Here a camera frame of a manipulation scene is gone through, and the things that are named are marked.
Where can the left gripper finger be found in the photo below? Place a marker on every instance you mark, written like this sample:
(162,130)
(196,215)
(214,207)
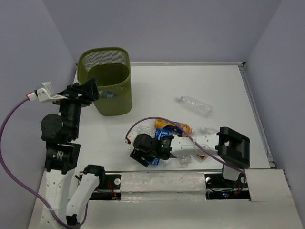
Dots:
(89,90)
(76,87)

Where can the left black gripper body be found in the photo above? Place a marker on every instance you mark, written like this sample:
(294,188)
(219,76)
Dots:
(75,100)

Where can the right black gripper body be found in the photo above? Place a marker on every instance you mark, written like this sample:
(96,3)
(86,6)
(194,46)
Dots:
(153,153)

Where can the blue label bottle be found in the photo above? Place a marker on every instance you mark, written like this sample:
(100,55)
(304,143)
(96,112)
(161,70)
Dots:
(155,161)
(104,94)
(159,133)

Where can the orange label bottle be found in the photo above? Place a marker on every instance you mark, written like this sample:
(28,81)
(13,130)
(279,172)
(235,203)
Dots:
(171,125)

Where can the black cap clear bottle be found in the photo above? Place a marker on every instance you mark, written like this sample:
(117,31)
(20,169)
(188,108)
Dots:
(184,161)

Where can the red label bottle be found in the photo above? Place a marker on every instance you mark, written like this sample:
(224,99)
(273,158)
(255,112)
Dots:
(201,156)

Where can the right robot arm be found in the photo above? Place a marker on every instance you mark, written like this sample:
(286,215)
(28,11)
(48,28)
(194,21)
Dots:
(227,146)

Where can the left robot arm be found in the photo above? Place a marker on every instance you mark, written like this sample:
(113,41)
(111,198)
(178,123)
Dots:
(59,131)

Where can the green mesh waste bin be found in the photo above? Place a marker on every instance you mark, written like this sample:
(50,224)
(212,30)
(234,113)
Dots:
(111,68)

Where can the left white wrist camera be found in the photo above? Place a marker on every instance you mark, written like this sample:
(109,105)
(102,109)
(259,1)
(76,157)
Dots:
(45,93)

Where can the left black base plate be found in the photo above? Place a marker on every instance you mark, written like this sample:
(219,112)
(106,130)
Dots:
(110,190)

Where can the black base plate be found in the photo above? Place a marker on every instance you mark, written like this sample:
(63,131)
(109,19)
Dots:
(110,190)
(218,188)

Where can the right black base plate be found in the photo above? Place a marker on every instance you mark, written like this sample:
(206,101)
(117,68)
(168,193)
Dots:
(218,188)

